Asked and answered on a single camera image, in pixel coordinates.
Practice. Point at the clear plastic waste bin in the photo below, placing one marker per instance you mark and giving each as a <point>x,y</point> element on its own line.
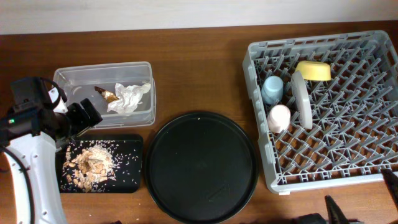
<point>79,83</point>

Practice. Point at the yellow plastic bowl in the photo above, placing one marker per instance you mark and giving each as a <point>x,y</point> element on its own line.
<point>314,71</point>

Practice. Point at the white round plate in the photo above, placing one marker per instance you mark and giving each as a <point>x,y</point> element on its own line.
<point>302,101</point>

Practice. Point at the white napkin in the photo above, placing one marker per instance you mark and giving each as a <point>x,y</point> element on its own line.
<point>128,98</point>

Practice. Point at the pink plastic cup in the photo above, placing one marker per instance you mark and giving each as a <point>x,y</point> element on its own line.
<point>278,118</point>

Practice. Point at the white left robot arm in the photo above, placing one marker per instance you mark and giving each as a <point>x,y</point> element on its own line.
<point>32,165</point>

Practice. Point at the grey dishwasher rack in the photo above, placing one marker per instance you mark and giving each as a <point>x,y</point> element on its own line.
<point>354,133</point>

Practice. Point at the food scraps pile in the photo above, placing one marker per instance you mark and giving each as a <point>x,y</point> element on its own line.
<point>88,165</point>

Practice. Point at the black rectangular tray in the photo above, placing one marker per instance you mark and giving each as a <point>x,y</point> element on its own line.
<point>130,174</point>

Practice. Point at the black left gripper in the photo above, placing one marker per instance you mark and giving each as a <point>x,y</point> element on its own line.
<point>83,121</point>

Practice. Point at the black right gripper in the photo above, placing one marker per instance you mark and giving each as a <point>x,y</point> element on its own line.
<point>339,216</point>

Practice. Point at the round black serving tray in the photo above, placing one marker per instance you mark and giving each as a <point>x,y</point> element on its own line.
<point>201,167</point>

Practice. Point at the brown gold coffee wrapper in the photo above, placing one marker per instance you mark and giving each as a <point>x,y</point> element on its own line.
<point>107,95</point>

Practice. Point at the light blue plastic cup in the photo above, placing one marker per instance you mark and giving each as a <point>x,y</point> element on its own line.
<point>272,90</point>

